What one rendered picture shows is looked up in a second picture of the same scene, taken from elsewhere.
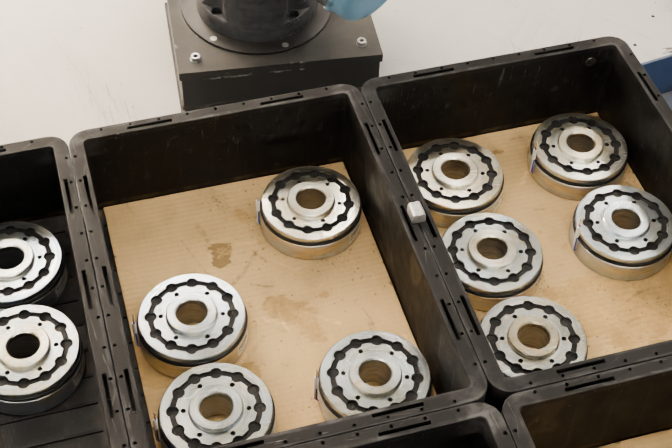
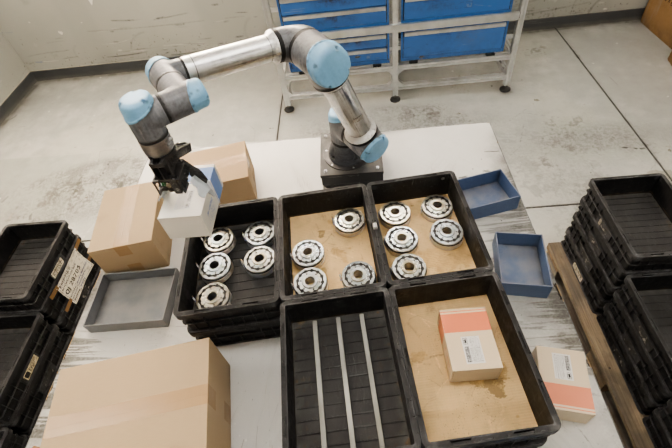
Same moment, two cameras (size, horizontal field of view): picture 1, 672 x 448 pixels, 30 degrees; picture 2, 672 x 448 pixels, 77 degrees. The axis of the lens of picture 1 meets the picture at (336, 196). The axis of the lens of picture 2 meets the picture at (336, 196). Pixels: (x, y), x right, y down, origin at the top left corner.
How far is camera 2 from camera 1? 0.27 m
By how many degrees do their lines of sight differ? 12
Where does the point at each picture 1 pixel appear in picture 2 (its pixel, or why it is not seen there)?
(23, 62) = (279, 169)
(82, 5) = (299, 151)
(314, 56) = (362, 171)
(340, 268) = (356, 240)
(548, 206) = (425, 224)
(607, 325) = (436, 264)
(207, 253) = (317, 233)
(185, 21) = (324, 159)
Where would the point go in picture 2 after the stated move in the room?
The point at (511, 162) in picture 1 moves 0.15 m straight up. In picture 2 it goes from (415, 209) to (417, 178)
